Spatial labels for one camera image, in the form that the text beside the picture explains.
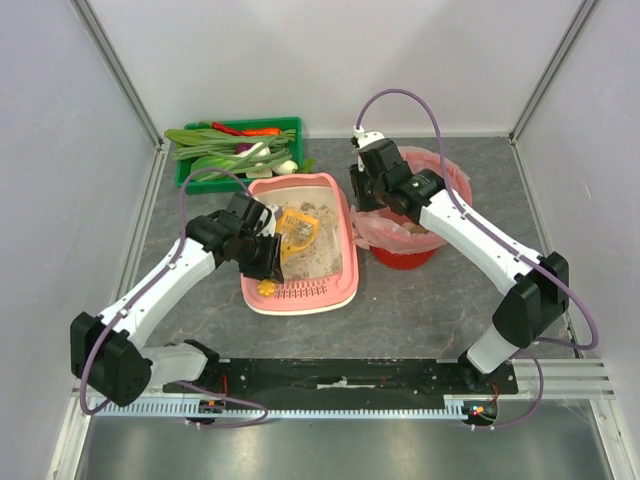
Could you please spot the orange carrot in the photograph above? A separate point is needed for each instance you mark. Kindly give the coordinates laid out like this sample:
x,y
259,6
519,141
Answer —
x,y
267,131

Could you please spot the aluminium frame rail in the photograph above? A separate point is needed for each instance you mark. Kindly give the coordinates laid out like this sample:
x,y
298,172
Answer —
x,y
577,377

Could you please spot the yellow litter scoop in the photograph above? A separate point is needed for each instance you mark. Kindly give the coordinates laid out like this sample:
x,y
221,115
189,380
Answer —
x,y
290,250

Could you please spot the pink plastic bin liner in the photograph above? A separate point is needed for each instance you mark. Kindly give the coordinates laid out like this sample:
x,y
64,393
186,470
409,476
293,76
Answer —
x,y
391,184

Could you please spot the green leafy vegetables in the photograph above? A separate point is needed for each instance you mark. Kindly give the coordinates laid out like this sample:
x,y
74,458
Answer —
x,y
212,153

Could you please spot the green plastic crate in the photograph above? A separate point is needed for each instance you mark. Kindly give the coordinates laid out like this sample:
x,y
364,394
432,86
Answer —
x,y
231,182

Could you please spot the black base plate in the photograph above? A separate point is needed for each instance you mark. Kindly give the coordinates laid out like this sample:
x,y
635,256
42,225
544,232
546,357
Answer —
x,y
253,376

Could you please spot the cat litter pellets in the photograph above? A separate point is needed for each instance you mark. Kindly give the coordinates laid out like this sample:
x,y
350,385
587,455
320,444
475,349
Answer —
x,y
324,257

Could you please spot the blue-white cable duct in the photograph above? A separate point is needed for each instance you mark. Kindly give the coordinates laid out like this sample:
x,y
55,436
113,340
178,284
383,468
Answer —
x,y
192,407

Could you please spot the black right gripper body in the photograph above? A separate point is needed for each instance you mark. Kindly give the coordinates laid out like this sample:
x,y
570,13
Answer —
x,y
361,190

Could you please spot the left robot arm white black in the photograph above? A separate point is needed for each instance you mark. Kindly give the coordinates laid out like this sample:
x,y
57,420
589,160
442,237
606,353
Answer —
x,y
109,351

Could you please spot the pink litter box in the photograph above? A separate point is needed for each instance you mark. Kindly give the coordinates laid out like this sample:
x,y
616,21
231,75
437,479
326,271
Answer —
x,y
316,295

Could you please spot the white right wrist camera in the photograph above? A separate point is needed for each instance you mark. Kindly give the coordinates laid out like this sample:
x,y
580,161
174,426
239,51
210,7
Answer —
x,y
361,137

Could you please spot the clumped litter lump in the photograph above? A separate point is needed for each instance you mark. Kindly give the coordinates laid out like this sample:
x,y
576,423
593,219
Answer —
x,y
302,231

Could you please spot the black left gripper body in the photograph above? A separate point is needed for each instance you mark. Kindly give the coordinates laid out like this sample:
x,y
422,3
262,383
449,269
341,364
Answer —
x,y
267,257

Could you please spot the red chili pepper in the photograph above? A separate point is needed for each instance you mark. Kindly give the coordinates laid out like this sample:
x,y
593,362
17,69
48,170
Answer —
x,y
226,129

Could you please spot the white radish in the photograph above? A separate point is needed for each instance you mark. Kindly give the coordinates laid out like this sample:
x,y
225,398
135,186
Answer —
x,y
259,154

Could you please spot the red trash bin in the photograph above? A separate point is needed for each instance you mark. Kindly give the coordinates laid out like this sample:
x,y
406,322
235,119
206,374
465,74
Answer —
x,y
400,257

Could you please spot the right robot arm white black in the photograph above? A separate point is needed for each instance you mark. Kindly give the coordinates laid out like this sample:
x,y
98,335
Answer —
x,y
532,300

